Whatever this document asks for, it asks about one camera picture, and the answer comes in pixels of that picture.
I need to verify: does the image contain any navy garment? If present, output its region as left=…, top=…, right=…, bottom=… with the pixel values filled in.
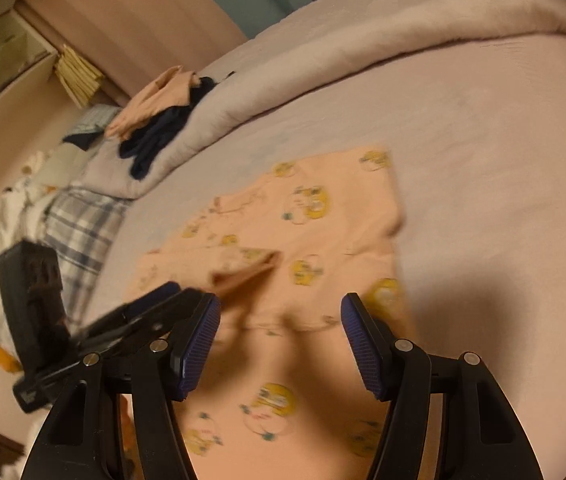
left=118, top=72, right=236, bottom=180

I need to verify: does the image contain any white cloth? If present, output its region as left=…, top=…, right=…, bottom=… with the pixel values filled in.
left=0, top=150, right=64, bottom=306

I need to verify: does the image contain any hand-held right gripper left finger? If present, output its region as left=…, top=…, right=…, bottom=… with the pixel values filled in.
left=22, top=292, right=222, bottom=480

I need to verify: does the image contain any pink bed sheet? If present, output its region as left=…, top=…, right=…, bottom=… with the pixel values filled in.
left=0, top=27, right=566, bottom=480

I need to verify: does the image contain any peach cartoon print garment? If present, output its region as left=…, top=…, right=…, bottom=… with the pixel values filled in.
left=122, top=146, right=419, bottom=480

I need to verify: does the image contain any plaid cloth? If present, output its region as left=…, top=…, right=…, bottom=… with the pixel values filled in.
left=0, top=185, right=131, bottom=356

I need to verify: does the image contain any plain peach garment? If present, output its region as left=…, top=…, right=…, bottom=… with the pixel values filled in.
left=104, top=65, right=203, bottom=142

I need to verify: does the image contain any pink curtain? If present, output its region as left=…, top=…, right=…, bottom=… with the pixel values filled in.
left=18, top=0, right=249, bottom=106

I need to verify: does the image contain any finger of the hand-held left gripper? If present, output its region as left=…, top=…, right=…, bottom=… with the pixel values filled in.
left=70, top=287, right=204, bottom=361
left=80, top=281, right=183, bottom=341

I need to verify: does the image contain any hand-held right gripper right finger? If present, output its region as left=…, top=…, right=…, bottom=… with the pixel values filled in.
left=340, top=292, right=539, bottom=480

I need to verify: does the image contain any blue striped cloth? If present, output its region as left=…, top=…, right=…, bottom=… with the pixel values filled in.
left=63, top=105, right=121, bottom=151

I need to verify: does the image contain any stack of yellow papers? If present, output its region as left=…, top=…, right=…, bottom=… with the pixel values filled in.
left=55, top=44, right=106, bottom=108

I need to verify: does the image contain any pink duvet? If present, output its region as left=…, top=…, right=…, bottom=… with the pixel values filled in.
left=80, top=0, right=566, bottom=198

